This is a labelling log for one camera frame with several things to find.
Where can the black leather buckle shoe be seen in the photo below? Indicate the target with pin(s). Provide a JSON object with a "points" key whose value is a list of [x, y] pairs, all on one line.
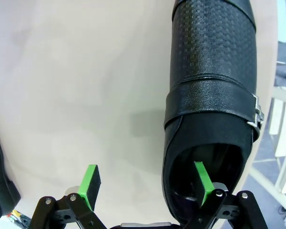
{"points": [[0, 181], [209, 71]]}

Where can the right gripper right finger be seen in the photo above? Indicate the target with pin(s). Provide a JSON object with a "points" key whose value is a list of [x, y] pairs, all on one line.
{"points": [[205, 181]]}

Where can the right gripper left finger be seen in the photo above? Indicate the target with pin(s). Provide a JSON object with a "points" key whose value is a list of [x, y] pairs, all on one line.
{"points": [[85, 186]]}

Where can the white height-adjustable table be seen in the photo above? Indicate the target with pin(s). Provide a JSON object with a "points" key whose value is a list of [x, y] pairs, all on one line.
{"points": [[283, 119]]}

